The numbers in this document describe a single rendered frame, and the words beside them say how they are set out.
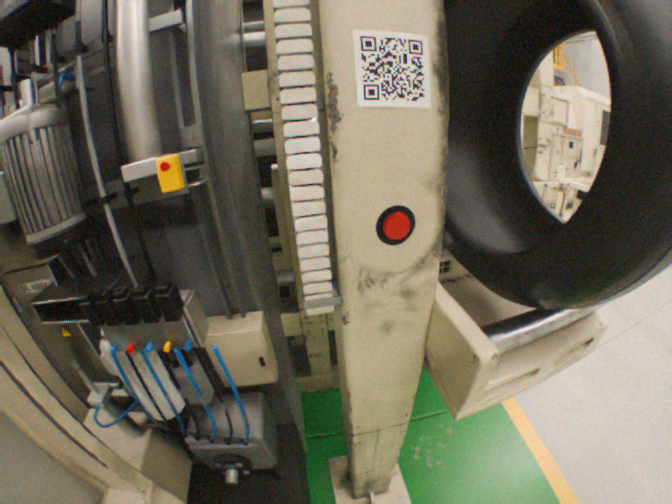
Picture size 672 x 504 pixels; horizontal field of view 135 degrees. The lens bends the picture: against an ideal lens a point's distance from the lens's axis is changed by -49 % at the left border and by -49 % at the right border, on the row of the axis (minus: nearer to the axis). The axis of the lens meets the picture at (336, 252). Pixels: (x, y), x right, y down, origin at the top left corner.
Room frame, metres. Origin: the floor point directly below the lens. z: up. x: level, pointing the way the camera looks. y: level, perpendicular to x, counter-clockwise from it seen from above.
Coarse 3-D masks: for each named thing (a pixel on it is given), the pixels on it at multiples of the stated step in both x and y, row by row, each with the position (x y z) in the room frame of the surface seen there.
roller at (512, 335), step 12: (528, 312) 0.25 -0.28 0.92; (540, 312) 0.24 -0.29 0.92; (552, 312) 0.24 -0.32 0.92; (564, 312) 0.23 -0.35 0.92; (576, 312) 0.23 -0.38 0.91; (588, 312) 0.24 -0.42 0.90; (492, 324) 0.24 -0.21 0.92; (504, 324) 0.23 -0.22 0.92; (516, 324) 0.23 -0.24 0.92; (528, 324) 0.22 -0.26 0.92; (540, 324) 0.22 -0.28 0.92; (552, 324) 0.22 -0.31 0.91; (564, 324) 0.23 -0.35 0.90; (492, 336) 0.22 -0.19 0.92; (504, 336) 0.21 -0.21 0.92; (516, 336) 0.21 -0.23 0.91; (528, 336) 0.21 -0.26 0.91; (540, 336) 0.22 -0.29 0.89; (504, 348) 0.21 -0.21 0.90
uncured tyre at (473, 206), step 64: (448, 0) 0.44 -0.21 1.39; (512, 0) 0.50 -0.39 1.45; (576, 0) 0.20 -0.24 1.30; (640, 0) 0.14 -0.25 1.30; (448, 64) 0.63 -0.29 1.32; (512, 64) 0.61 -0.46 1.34; (640, 64) 0.14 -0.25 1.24; (448, 128) 0.66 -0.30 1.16; (512, 128) 0.62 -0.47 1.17; (640, 128) 0.14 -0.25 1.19; (448, 192) 0.60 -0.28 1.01; (512, 192) 0.59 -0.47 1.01; (640, 192) 0.13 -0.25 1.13; (512, 256) 0.26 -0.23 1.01; (576, 256) 0.18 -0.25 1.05; (640, 256) 0.12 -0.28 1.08
